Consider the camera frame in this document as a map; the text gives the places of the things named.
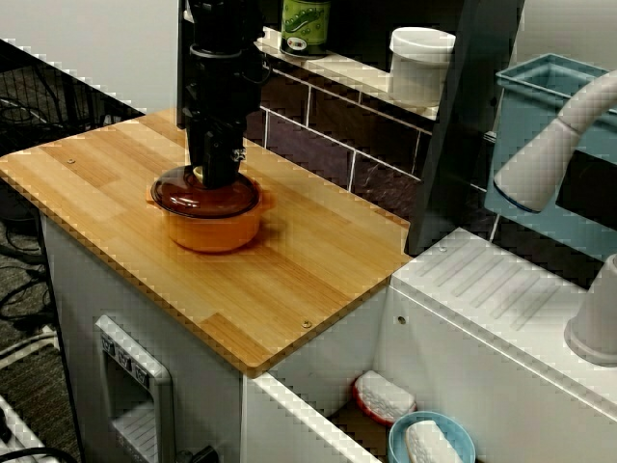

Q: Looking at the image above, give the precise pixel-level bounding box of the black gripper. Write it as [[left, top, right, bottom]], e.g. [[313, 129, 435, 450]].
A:
[[184, 47, 264, 190]]

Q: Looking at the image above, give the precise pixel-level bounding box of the brown glass lid yellow knob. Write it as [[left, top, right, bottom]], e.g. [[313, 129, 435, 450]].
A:
[[149, 164, 264, 221]]

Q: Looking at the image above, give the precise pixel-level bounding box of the orange toy pot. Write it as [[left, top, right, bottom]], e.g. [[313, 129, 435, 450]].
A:
[[146, 180, 277, 255]]

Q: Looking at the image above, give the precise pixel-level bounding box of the dark tiled shelf unit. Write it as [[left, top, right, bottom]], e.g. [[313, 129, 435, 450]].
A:
[[175, 0, 526, 257]]

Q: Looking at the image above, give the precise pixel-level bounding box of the green labelled can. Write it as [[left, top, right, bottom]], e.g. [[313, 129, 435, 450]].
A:
[[280, 0, 333, 60]]

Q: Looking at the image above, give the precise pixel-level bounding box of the white kitchen cabinet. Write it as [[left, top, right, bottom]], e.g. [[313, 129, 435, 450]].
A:
[[38, 211, 245, 463]]

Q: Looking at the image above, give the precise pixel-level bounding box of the white plastic container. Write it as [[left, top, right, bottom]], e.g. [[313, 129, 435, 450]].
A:
[[389, 27, 457, 108]]

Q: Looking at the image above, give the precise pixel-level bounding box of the red dish with sponge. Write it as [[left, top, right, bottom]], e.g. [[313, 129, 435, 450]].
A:
[[351, 369, 418, 428]]

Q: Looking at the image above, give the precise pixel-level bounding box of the light blue plastic bin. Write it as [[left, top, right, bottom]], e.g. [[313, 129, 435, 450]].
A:
[[484, 52, 617, 264]]

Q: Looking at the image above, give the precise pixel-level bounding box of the grey toy faucet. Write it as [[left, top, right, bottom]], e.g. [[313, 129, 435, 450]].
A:
[[492, 69, 617, 368]]

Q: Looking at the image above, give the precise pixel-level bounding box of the white textured sponge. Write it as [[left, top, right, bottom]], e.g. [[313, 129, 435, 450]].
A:
[[403, 419, 464, 463]]

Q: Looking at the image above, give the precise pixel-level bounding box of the light blue bowl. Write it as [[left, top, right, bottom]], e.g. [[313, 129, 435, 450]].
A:
[[388, 409, 478, 463]]

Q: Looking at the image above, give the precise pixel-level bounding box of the black floor cable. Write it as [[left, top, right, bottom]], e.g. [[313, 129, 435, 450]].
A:
[[0, 243, 44, 265], [0, 446, 65, 463]]

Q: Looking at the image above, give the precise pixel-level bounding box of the aluminium frame rail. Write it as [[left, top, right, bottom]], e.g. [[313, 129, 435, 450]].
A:
[[0, 395, 47, 463]]

